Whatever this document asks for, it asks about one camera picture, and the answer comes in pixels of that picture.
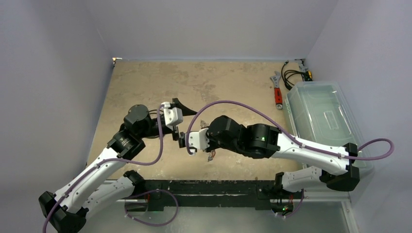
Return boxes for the metal key organizer ring plate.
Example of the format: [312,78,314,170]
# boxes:
[200,120,216,162]

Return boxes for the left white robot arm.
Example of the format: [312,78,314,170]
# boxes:
[38,98,197,233]

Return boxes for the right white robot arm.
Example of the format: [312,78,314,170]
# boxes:
[189,116,360,198]

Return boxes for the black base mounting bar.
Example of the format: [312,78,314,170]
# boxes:
[134,180,302,211]

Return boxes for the clear plastic storage bin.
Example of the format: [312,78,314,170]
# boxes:
[286,81,375,174]

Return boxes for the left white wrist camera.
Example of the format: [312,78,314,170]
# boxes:
[161,102,183,128]

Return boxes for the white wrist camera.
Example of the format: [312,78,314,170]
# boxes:
[186,128,209,156]
[161,102,183,128]

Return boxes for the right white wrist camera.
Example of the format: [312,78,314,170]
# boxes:
[186,128,209,156]

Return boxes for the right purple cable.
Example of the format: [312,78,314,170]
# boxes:
[185,100,395,219]

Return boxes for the purple cable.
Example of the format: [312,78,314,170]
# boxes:
[42,104,179,233]
[185,100,395,219]

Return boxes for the red handled adjustable wrench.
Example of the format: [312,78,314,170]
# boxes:
[270,71,283,110]

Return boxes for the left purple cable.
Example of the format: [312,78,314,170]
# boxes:
[42,104,179,233]

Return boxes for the black cable bundle in corner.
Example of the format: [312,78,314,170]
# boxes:
[281,61,313,90]

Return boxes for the aluminium frame rail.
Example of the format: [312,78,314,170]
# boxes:
[96,180,360,233]

